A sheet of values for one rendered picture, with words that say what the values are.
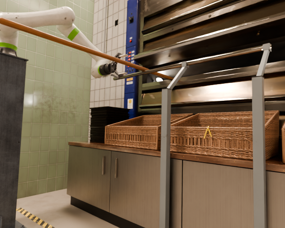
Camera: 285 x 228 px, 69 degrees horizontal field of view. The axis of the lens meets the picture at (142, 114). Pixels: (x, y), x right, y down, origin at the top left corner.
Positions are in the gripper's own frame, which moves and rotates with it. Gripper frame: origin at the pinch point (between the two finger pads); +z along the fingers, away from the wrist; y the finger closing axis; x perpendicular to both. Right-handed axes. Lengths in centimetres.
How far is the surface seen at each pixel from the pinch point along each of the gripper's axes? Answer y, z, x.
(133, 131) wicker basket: 50, 6, -4
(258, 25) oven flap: -20, 79, -40
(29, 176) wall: 99, -119, 17
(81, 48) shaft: 0.9, 3.1, 38.9
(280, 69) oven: 7, 88, -55
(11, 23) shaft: 1, 3, 75
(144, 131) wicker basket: 50, 17, -4
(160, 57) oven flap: -19, -3, -47
